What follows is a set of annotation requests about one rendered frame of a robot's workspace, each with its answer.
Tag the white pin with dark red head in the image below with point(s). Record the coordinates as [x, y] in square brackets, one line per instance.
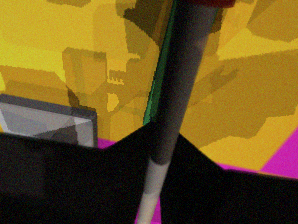
[191, 27]

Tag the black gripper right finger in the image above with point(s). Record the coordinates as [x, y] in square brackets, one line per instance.
[198, 191]

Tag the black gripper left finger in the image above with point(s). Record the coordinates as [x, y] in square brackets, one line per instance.
[106, 183]

